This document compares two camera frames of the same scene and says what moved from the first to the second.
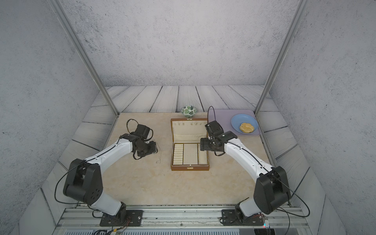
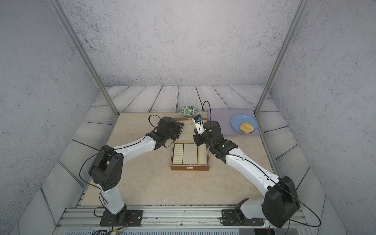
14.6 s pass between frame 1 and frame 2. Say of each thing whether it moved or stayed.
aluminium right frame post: stayed
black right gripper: moved
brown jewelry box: stayed
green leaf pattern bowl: stayed
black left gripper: moved
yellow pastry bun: stayed
